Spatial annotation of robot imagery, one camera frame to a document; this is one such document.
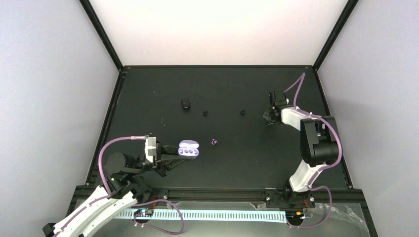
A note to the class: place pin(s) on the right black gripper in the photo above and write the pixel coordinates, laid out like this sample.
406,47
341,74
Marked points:
265,114

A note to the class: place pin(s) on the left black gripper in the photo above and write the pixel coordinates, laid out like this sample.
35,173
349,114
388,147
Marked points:
160,166

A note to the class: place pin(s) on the lavender earbud charging case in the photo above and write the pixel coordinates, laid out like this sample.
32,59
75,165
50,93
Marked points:
188,149

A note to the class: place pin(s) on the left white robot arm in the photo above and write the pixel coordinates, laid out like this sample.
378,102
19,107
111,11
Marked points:
123,186

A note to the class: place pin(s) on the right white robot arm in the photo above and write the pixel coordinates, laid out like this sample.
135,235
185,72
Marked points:
320,146

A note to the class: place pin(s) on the black charging case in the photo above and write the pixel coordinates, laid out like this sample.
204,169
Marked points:
185,103

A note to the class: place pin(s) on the left circuit board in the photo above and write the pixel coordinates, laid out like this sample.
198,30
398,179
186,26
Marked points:
144,213

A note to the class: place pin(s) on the circuit board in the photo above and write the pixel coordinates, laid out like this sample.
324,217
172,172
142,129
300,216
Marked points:
295,215
144,213

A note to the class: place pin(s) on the right circuit board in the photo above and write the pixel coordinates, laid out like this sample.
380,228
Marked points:
295,215

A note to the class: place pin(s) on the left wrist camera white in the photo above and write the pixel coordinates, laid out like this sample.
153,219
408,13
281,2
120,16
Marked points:
150,149

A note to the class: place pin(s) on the white slotted cable duct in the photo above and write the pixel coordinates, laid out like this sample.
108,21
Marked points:
210,215

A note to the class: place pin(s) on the black aluminium front rail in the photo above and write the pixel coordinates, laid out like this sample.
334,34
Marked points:
271,196

